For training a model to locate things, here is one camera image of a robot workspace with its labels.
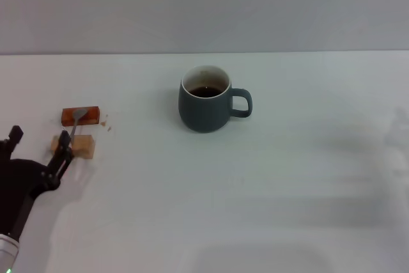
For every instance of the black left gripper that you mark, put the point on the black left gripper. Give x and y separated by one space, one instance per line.
17 186

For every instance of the dark grey ceramic mug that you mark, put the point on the dark grey ceramic mug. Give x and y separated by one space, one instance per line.
201 114

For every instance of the light tan wooden block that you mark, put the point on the light tan wooden block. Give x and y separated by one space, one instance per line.
83 146

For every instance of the reddish-brown wooden block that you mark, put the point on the reddish-brown wooden block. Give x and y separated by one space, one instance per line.
87 115

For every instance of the dark coffee liquid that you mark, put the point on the dark coffee liquid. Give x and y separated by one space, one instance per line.
206 92

